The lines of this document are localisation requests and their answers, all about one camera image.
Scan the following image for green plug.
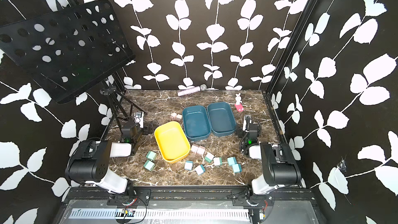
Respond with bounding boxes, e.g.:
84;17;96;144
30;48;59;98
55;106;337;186
227;157;237;166
232;163;242;174
213;157;222;167
204;152;215;163
144;160;155;171
184;160;193;171
194;164;205;175
146;151;157;161

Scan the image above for yellow storage tray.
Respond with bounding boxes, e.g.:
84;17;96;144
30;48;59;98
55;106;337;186
154;121;191;164

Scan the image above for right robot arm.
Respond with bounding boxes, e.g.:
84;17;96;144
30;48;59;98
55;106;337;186
236;116;302;195

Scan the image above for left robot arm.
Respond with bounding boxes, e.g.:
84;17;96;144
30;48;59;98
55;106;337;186
65;117;144;197

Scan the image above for right teal storage tray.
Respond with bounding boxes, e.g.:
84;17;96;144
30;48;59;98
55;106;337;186
207;102;236;136

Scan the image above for teal storage tray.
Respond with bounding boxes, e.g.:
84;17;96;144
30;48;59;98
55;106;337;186
182;105;211;142
207;102;236;136

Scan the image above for left teal storage tray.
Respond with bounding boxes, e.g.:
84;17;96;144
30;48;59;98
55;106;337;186
182;105;211;142

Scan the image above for white rabbit pink figurine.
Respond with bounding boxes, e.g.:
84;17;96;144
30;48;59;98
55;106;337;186
234;93;244;113

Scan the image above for black tripod stand legs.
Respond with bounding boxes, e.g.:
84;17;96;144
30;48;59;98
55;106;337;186
100;82;147;142

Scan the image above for black perforated music stand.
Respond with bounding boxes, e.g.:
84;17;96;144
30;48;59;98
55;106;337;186
1;0;135;104

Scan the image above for black front mounting rail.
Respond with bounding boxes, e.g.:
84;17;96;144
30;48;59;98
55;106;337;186
65;185;317;208

